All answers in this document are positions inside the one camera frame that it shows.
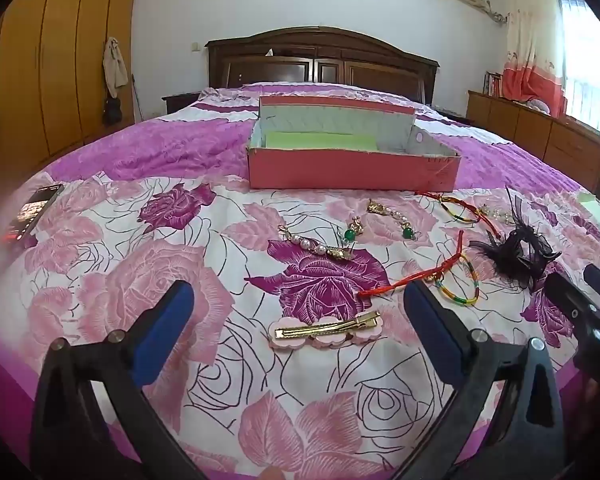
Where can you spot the green bead earring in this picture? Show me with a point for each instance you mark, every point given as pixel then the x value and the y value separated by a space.
pixel 408 233
pixel 349 235

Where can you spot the black hanging bag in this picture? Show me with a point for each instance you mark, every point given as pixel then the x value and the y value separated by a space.
pixel 111 110

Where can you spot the window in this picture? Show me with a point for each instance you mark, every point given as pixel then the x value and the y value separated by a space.
pixel 590 60

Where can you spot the red cardboard box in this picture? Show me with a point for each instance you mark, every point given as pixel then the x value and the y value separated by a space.
pixel 350 170

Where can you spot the row of books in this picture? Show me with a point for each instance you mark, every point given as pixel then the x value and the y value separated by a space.
pixel 493 84

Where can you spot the dark wooden nightstand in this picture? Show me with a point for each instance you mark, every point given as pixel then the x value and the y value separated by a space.
pixel 177 102

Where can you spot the wooden wardrobe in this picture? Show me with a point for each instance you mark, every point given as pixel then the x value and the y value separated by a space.
pixel 55 60

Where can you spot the beige hanging cloth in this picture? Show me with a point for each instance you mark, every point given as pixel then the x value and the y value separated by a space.
pixel 114 70

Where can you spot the low wooden cabinet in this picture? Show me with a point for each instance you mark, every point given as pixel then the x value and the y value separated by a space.
pixel 530 130

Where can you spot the green paper liner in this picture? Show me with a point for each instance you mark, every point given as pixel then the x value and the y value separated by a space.
pixel 320 141

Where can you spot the white and orange curtain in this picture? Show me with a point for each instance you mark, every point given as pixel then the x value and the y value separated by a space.
pixel 530 60

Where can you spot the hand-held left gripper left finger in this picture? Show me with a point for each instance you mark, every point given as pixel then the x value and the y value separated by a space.
pixel 162 330

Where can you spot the air conditioner pipe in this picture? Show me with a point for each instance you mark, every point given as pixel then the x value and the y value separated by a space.
pixel 497 14

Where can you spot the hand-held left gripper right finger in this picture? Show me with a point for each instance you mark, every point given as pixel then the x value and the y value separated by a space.
pixel 430 325

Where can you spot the pink flower hair clip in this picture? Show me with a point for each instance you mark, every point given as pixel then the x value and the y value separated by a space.
pixel 325 332

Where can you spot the dark wooden headboard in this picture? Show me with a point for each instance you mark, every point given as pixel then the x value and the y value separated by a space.
pixel 280 60

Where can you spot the black smartphone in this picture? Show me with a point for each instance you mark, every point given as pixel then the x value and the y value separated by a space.
pixel 32 212

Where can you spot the black feather hair accessory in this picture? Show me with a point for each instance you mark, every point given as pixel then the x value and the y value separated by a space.
pixel 520 250

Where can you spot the pink floral bedspread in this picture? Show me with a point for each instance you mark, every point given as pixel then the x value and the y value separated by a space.
pixel 180 240

